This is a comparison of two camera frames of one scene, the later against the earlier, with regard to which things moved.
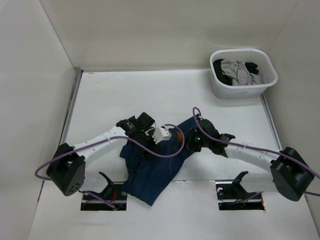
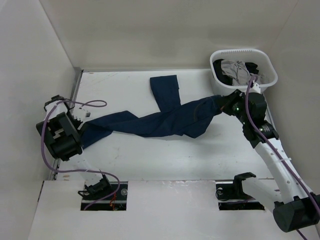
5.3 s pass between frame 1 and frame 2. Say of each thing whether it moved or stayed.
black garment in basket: stayed
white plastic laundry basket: stayed
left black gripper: moved
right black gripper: moved
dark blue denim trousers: moved
